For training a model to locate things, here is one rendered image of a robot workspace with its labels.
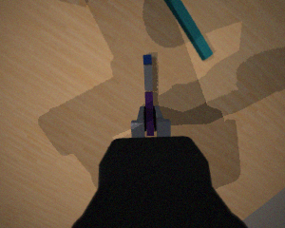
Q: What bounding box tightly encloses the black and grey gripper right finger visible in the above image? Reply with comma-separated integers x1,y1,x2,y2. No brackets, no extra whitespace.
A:
153,105,171,137

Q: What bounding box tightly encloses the turquoise rod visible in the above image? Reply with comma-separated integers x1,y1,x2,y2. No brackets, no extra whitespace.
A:
164,0,213,61

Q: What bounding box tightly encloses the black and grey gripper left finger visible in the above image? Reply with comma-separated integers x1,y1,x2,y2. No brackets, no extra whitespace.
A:
131,106,146,138

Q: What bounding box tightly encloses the purple rod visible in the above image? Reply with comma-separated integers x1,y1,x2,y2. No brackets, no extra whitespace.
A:
144,91,154,136

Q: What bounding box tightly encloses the small blue cube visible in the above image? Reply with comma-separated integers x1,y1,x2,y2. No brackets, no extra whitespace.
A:
142,54,152,65

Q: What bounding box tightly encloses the grey rectangular bar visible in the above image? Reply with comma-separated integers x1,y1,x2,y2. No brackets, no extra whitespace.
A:
143,65,153,91

